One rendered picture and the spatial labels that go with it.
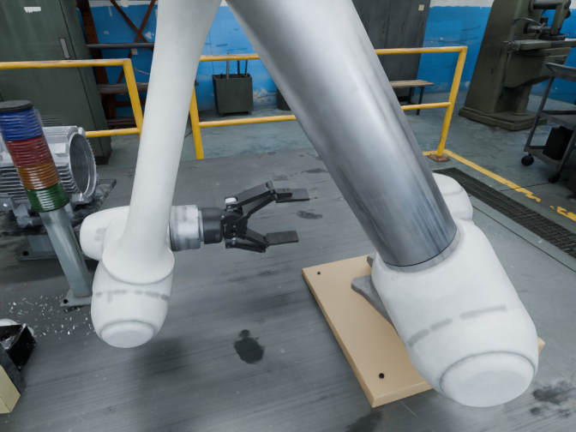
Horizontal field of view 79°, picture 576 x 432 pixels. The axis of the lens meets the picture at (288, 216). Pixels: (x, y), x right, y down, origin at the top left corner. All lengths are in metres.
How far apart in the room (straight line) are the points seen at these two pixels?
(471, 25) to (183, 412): 7.21
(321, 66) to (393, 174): 0.13
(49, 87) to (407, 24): 4.66
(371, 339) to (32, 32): 3.52
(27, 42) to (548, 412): 3.80
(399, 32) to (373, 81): 5.68
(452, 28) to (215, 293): 6.70
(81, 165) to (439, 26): 6.43
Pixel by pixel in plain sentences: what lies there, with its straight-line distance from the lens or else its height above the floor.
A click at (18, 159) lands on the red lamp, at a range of 0.76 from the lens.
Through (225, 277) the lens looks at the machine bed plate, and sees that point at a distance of 0.86.
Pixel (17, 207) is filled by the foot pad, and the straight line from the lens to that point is 1.06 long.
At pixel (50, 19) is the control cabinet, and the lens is 3.73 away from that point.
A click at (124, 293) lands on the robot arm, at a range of 0.55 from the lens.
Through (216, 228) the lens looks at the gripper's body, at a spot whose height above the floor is 0.99.
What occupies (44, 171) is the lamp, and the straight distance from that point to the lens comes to 0.76.
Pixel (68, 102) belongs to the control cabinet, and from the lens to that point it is 3.81.
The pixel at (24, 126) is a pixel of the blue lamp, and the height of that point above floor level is 1.19.
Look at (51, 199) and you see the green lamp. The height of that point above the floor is 1.05.
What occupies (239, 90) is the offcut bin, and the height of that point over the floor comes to 0.35.
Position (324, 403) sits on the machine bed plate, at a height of 0.80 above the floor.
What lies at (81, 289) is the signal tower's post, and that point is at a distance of 0.90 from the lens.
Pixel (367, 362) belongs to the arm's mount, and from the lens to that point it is 0.68.
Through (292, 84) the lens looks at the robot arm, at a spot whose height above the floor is 1.29.
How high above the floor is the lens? 1.36
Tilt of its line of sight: 31 degrees down
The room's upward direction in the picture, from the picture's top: straight up
